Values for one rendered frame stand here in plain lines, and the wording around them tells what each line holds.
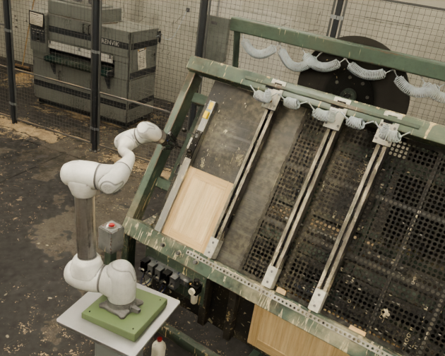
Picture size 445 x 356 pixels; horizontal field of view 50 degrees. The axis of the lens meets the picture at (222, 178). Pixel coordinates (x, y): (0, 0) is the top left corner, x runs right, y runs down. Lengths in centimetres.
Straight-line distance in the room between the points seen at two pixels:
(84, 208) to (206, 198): 92
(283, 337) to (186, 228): 95
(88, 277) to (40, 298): 146
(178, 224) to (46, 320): 132
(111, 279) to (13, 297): 163
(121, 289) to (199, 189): 89
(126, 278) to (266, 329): 111
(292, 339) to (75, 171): 174
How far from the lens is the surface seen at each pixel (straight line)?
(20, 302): 409
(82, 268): 265
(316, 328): 279
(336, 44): 336
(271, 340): 332
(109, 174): 233
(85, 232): 256
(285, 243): 284
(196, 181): 315
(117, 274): 261
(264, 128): 299
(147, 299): 284
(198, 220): 310
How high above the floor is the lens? 264
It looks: 26 degrees down
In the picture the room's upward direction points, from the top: 8 degrees clockwise
